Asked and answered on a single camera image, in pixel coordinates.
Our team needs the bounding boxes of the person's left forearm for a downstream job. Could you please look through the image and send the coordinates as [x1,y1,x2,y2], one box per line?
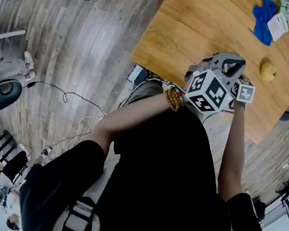
[82,77,192,170]

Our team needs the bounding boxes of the person's olive trousers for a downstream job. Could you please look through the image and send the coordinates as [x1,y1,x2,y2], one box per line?
[124,75,169,113]

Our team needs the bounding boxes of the blue cloth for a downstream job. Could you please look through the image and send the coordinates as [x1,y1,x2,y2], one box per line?
[246,0,283,48]

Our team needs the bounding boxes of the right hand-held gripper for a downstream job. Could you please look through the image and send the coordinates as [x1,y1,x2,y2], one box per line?
[227,74,258,113]

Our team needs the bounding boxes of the black box device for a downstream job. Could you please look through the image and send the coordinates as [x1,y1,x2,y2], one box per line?
[125,62,150,87]

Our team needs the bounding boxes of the brown wooden bead bracelet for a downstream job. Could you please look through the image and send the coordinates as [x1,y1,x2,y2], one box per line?
[161,84,188,114]

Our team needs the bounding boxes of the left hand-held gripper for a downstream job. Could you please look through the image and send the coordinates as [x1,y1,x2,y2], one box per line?
[179,46,249,120]

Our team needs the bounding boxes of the black floor cable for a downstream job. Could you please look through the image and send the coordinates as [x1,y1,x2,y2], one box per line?
[21,77,110,117]

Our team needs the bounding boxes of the white paper box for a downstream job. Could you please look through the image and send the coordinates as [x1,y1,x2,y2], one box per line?
[264,10,289,44]

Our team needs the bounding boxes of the white and black wheeled robot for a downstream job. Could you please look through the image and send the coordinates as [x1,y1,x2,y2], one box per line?
[0,46,41,132]

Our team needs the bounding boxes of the black slatted chair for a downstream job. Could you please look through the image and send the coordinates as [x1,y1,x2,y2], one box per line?
[0,128,35,187]

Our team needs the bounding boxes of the person's black shirt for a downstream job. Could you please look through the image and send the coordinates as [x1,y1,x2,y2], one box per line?
[12,77,288,231]

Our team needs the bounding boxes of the person's right forearm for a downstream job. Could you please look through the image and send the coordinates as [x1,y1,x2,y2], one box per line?
[213,99,260,206]

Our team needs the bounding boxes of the yellow round object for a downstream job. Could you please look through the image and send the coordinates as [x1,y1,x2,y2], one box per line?
[258,60,279,84]

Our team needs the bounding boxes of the white floor cable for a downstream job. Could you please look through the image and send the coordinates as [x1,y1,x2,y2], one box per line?
[40,107,105,165]

